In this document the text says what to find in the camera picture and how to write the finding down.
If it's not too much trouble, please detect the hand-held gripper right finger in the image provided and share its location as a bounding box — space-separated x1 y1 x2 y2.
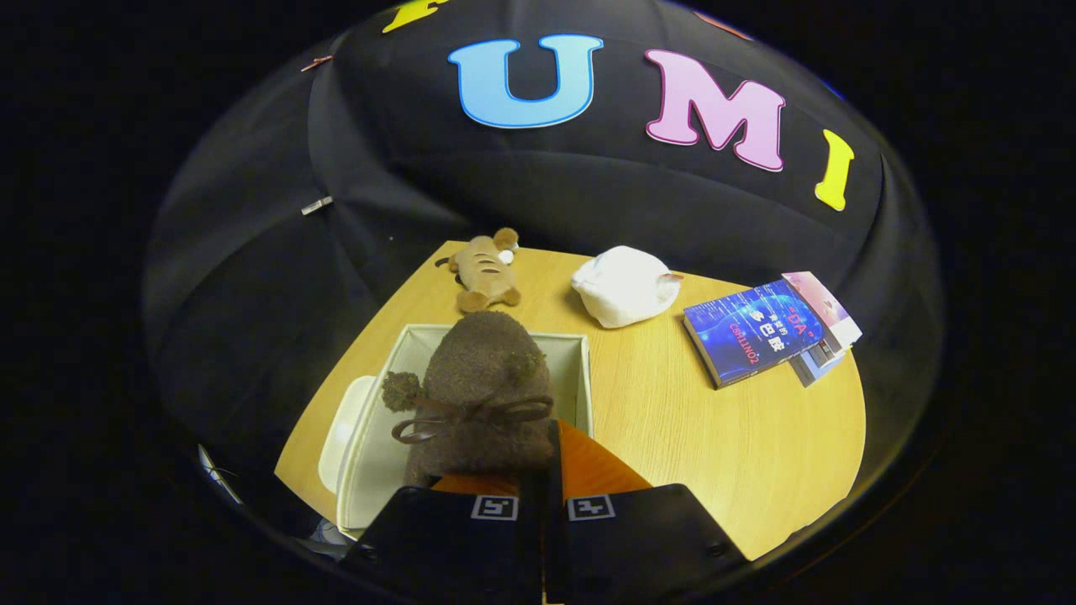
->
546 419 750 605

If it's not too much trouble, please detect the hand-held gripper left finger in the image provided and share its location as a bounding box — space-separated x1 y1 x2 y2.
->
339 471 547 605

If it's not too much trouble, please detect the cream fabric storage box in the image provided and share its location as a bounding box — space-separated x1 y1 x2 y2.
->
335 324 594 540

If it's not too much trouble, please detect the brown fuzzy shoe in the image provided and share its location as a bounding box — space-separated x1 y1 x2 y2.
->
382 311 556 490

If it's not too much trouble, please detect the bright screen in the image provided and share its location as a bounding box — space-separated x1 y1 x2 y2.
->
197 443 242 506

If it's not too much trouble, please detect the blue book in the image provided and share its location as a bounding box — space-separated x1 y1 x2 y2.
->
682 278 830 391

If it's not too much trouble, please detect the grey book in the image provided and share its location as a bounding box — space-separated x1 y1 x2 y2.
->
790 339 847 388

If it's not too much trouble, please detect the white plush toy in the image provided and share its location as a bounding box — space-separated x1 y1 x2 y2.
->
571 245 684 329

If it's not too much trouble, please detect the brown striped plush toy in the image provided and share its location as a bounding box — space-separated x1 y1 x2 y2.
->
435 227 523 314

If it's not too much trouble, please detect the pink book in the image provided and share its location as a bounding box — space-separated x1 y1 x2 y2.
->
781 271 863 350

